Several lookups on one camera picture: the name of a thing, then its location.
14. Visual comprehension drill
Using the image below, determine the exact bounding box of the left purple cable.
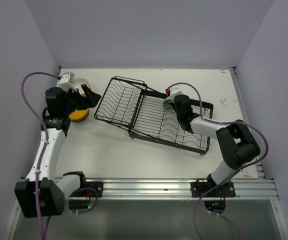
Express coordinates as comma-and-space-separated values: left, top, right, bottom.
20, 71, 61, 240

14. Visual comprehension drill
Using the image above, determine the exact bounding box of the aluminium mounting rail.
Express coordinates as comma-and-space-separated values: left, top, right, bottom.
16, 177, 277, 201

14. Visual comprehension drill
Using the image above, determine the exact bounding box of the black wire dish rack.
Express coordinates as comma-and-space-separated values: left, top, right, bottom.
94, 76, 210, 155

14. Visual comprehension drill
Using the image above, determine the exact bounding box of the white blue leaf bowl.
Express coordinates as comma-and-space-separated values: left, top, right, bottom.
73, 78, 91, 95

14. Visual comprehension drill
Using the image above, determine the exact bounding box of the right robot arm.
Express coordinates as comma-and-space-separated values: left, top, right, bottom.
171, 94, 261, 196

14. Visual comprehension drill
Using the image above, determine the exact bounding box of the left arm base cable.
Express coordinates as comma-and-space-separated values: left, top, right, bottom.
68, 187, 99, 215

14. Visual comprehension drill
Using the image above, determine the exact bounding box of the dark green rim bowl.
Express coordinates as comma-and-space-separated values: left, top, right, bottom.
162, 97, 175, 113

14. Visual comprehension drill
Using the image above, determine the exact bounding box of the purple cable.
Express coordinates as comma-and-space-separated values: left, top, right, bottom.
167, 82, 270, 173
20, 71, 61, 240

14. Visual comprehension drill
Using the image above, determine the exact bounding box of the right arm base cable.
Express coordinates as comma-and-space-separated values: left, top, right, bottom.
192, 172, 244, 240

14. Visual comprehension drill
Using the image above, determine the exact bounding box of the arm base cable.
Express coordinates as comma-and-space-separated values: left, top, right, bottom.
68, 187, 99, 215
192, 172, 244, 240

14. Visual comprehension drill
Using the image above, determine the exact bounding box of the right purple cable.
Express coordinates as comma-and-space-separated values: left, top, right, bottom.
167, 82, 270, 173

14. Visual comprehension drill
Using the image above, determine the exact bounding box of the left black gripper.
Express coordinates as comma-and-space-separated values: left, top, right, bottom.
62, 84, 100, 115

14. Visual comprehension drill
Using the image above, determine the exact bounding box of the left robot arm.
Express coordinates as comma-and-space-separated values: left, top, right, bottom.
14, 84, 101, 218

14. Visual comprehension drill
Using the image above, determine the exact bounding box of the orange yellow bowl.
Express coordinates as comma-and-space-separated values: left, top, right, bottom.
69, 109, 89, 123

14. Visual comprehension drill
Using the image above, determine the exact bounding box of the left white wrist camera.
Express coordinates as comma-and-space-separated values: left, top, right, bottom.
58, 72, 76, 92

